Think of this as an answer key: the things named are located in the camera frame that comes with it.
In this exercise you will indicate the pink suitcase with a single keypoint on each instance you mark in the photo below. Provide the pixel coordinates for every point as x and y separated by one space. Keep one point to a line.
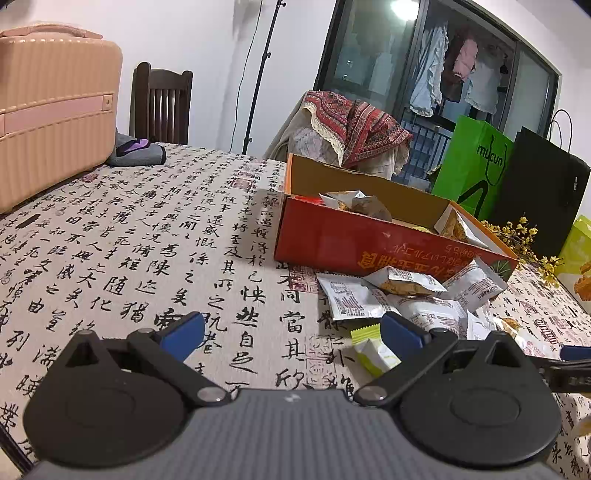
55 115

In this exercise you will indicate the red cardboard box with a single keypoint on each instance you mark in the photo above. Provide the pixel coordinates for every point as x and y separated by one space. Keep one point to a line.
332 240

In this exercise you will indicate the white cake picture packet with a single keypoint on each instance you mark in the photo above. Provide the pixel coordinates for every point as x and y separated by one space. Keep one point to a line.
455 226

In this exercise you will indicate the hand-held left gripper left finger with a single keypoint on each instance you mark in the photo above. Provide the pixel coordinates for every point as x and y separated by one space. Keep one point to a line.
182 334

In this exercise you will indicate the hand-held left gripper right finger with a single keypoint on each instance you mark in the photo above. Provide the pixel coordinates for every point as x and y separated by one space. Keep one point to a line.
406 334

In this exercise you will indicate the black paper bag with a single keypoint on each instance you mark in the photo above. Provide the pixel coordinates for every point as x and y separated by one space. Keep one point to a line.
540 184

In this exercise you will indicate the green paper bag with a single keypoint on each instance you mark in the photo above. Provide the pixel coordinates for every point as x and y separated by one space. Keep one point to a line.
466 170

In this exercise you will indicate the red patterned cloth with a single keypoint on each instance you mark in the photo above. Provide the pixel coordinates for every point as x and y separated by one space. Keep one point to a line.
364 124

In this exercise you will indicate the white hanging garment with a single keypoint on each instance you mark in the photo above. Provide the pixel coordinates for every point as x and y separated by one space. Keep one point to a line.
485 85

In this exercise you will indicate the orange brown snack packet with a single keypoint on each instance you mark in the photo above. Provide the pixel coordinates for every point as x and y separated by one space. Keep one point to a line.
371 210

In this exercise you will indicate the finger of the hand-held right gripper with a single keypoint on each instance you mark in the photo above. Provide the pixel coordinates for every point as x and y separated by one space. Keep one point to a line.
576 353
568 376

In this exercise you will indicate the light blue hanging garment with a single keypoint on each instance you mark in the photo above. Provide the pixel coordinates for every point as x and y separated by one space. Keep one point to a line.
429 69

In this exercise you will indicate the dark wooden chair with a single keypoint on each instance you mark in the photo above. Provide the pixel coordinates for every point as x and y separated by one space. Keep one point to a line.
161 106

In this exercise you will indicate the beige covered chair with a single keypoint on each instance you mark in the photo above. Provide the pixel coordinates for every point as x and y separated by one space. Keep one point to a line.
304 143

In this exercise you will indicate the studio light on stand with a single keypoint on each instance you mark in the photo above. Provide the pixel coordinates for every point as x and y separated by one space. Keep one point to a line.
263 60

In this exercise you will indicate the dark framed glass door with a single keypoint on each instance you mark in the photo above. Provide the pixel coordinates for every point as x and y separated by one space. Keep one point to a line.
369 46

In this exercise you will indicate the grey purple cloth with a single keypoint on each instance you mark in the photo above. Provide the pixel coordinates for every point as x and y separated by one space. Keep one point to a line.
138 154

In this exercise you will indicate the pink hanging garment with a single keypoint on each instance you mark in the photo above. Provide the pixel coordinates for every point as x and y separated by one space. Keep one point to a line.
465 62

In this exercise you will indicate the small green snack packet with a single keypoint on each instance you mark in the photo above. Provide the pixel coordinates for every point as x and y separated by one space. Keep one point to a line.
376 353

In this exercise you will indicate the yellow green box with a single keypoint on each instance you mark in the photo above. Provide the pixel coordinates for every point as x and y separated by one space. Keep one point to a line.
577 258

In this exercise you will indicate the yellow flower branch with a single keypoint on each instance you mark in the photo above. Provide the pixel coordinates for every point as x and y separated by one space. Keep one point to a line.
549 265

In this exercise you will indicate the pile of white snack packets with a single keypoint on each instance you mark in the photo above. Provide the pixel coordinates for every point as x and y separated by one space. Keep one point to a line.
415 314

